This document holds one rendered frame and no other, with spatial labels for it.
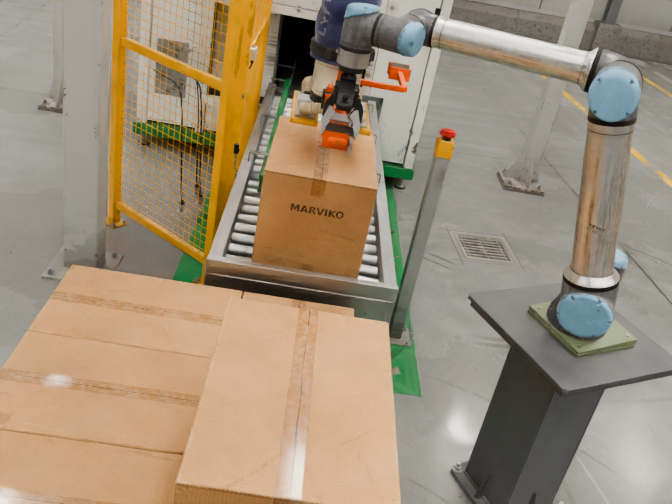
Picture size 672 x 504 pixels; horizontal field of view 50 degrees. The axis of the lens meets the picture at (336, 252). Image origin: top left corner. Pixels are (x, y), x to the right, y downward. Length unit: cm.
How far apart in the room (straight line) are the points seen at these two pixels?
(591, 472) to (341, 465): 186
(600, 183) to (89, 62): 209
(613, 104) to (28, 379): 168
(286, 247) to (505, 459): 107
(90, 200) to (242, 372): 199
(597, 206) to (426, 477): 129
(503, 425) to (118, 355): 130
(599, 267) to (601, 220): 14
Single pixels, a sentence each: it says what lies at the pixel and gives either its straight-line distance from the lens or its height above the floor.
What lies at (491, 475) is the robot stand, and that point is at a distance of 271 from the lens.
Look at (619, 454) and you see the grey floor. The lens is 328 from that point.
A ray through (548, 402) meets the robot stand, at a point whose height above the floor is 56.
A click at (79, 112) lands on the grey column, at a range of 326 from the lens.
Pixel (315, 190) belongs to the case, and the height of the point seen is 90.
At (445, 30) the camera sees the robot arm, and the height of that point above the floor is 156.
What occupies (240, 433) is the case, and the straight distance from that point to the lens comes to 141.
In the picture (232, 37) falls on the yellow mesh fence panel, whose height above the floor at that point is 121.
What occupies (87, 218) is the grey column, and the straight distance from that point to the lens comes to 345.
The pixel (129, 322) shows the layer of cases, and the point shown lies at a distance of 235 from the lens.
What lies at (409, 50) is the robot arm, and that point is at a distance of 197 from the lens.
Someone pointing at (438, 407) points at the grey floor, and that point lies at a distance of 310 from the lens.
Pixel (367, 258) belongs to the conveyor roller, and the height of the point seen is 54.
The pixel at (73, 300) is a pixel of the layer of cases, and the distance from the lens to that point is 245.
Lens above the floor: 192
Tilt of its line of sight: 29 degrees down
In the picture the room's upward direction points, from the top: 12 degrees clockwise
